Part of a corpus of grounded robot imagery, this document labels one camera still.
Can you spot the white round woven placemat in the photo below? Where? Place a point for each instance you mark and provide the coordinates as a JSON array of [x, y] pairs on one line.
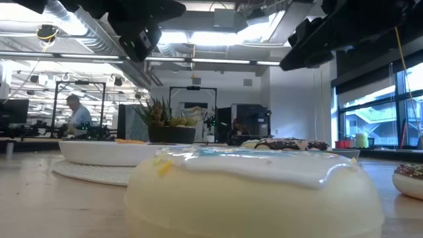
[[92, 173]]

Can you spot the small brown sprinkled donut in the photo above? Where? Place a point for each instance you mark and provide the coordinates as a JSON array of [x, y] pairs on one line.
[[409, 182]]

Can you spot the black monitor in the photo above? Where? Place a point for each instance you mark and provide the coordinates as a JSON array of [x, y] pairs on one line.
[[13, 111]]

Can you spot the succulent plant in black pot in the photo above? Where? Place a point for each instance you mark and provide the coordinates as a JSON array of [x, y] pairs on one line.
[[170, 134]]

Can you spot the black cabinet box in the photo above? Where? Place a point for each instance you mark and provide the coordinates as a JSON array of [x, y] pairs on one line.
[[251, 119]]

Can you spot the tall black rig frame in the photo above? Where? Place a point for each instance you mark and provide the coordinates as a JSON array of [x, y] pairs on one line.
[[54, 109]]

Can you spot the green glazed donut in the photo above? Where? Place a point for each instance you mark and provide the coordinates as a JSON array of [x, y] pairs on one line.
[[248, 144]]

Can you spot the grey bowl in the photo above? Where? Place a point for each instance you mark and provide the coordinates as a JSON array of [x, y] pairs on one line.
[[347, 153]]

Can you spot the black rig frame with camera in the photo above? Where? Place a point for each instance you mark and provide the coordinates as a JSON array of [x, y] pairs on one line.
[[193, 88]]

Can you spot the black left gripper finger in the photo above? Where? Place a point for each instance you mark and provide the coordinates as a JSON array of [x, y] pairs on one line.
[[140, 44]]

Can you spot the chocolate glazed donut white drizzle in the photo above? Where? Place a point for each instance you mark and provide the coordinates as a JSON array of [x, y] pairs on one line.
[[291, 144]]

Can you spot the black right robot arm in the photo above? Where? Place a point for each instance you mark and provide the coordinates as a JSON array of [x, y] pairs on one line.
[[417, 13]]

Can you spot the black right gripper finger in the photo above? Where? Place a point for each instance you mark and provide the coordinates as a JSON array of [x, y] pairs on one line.
[[307, 57]]

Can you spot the yellow-green cylinder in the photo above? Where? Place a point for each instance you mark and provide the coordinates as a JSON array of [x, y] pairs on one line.
[[361, 140]]

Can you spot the grey partition panel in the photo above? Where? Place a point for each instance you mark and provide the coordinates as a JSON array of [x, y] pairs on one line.
[[132, 124]]

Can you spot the red box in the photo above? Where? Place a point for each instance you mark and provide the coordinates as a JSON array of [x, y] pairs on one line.
[[342, 144]]

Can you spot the orange flat strip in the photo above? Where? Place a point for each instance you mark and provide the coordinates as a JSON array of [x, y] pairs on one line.
[[130, 141]]

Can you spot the person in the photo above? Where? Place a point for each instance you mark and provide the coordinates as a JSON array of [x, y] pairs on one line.
[[81, 115]]

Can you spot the white plate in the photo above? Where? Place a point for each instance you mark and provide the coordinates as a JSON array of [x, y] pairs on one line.
[[99, 153]]

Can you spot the large white glazed donut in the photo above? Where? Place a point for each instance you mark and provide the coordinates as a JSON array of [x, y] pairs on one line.
[[251, 198]]

